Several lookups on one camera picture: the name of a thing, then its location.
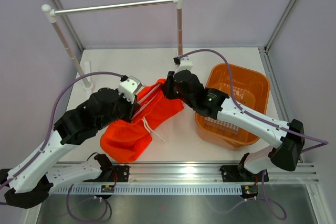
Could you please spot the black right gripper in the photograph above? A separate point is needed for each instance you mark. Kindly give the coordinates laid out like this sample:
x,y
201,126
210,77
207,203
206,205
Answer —
x,y
167,87

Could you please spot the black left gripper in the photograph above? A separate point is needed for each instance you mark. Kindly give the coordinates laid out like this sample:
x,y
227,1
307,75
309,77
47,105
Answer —
x,y
132,108

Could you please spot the pink clothes hanger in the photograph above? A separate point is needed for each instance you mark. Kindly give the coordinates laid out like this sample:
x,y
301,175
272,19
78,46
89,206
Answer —
x,y
146,100

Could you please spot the orange shorts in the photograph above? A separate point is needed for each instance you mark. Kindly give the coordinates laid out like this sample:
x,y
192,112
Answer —
x,y
124,141

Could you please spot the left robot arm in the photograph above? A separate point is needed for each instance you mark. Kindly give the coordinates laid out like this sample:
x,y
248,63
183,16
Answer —
x,y
31,182

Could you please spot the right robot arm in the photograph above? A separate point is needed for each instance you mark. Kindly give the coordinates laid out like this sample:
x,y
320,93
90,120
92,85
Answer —
x,y
285,139

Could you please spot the orange plastic laundry basket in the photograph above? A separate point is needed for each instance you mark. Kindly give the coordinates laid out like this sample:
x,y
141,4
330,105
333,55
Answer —
x,y
251,89

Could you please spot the white metal clothes rack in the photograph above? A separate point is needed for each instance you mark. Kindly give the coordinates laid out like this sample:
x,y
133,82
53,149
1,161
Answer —
x,y
142,24

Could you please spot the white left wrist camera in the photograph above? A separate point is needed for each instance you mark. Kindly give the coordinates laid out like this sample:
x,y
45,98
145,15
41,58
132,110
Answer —
x,y
128,88

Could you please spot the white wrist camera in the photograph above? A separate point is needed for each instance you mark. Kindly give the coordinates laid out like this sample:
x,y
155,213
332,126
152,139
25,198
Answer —
x,y
128,88
182,64

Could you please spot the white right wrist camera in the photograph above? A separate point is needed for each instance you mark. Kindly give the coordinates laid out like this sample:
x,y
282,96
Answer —
x,y
182,64

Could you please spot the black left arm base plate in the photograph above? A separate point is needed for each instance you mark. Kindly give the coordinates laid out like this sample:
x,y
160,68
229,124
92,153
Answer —
x,y
120,174

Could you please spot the aluminium mounting rail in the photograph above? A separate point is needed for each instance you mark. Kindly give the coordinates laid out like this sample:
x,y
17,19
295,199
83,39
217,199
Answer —
x,y
169,173

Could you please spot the white slotted cable duct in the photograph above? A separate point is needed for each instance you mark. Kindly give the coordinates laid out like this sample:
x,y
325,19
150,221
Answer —
x,y
120,189

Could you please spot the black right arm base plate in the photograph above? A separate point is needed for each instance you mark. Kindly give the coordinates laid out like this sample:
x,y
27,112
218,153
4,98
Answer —
x,y
231,173

